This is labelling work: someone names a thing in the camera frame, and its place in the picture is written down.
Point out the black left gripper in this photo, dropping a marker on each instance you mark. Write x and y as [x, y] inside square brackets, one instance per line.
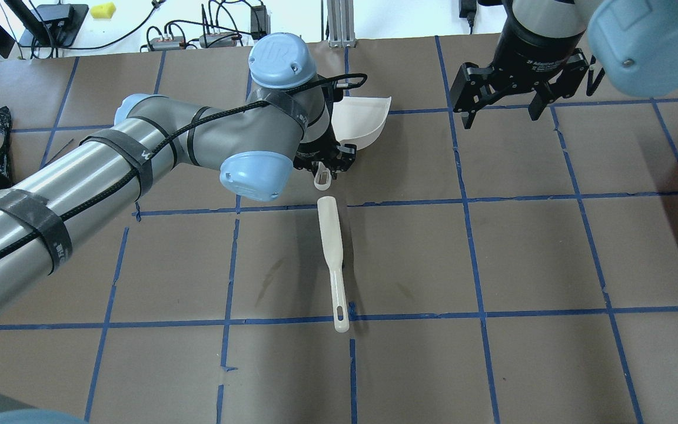
[319, 151]

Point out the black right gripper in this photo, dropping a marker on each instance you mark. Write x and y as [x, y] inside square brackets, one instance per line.
[532, 48]

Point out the white plastic dustpan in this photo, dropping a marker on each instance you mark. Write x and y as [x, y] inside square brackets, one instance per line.
[357, 122]

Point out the white brush black bristles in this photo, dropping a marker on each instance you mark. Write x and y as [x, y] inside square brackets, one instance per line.
[332, 243]

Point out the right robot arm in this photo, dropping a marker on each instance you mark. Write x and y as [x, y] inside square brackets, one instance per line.
[546, 48]

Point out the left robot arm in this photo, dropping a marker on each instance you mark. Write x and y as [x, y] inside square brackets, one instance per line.
[285, 124]

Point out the yellow sponge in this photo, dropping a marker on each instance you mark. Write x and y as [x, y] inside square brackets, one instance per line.
[104, 11]

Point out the black device box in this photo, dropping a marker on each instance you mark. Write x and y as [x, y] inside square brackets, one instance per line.
[49, 25]

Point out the aluminium frame post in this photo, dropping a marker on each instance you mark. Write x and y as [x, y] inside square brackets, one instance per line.
[341, 27]

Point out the cable hub with wires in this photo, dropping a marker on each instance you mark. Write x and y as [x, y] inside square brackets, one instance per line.
[219, 24]

